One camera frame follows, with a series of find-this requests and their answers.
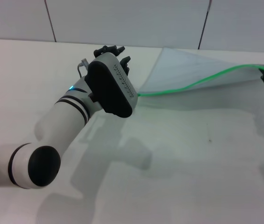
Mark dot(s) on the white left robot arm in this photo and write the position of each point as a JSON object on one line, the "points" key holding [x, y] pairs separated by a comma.
{"points": [[64, 121]]}

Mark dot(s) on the clear document bag green zipper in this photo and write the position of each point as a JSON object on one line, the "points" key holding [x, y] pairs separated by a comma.
{"points": [[192, 67]]}

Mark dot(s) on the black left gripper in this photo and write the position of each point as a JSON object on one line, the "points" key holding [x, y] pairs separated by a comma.
{"points": [[98, 52]]}

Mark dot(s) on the gray black left wrist camera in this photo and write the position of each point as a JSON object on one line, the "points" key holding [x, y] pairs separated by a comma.
{"points": [[110, 86]]}

